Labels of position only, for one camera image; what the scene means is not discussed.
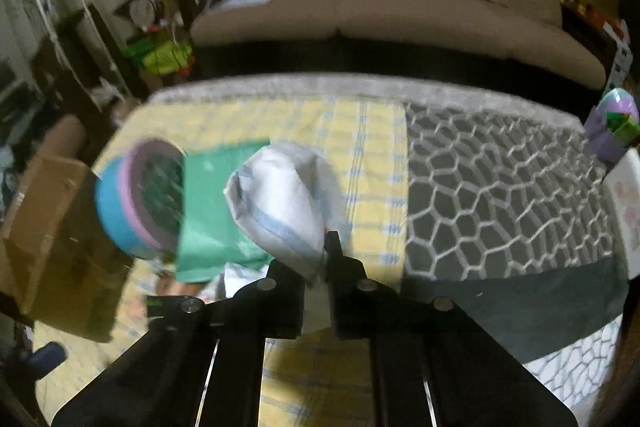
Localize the green bag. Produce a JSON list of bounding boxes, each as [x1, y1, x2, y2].
[[125, 39, 196, 78]]

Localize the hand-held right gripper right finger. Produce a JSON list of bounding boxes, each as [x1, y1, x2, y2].
[[324, 231, 577, 427]]

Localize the grey honeycomb pattern mat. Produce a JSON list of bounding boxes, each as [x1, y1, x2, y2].
[[145, 74, 632, 413]]

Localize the yellow plaid tablecloth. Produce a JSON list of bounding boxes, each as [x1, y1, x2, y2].
[[30, 99, 409, 427]]

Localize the purple container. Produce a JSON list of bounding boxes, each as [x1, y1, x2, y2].
[[584, 88, 640, 162]]

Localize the round pink and blue tin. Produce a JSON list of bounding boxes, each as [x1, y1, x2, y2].
[[94, 138, 187, 260]]

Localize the green tissue packet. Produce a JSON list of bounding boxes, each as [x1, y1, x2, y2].
[[175, 138, 274, 284]]

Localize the brown cardboard box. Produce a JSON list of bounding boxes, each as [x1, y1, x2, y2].
[[0, 154, 136, 343]]

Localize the round white clock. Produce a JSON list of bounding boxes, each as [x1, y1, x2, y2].
[[129, 0, 162, 28]]

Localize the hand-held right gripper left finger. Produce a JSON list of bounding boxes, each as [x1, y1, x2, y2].
[[51, 258, 304, 427]]

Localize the white floral box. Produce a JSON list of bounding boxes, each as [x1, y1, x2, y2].
[[602, 147, 640, 280]]

